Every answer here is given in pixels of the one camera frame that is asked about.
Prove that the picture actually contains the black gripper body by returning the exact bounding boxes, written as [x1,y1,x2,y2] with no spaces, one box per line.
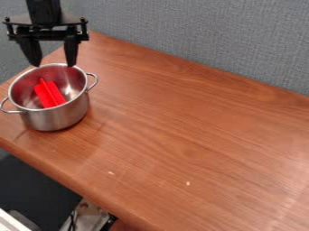
[4,0,90,42]

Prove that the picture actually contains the stainless steel pot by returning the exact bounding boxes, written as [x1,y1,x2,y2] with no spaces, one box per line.
[0,63,98,132]

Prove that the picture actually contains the white object bottom left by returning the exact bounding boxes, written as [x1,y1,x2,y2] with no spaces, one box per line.
[0,208,31,231]

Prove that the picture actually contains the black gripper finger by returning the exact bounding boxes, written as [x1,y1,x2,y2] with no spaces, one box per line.
[64,28,79,67]
[16,28,43,67]

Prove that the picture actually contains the red plastic block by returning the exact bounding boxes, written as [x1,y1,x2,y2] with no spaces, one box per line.
[34,79,67,108]

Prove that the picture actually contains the grey bag under table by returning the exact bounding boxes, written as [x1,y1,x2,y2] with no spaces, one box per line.
[59,199,118,231]

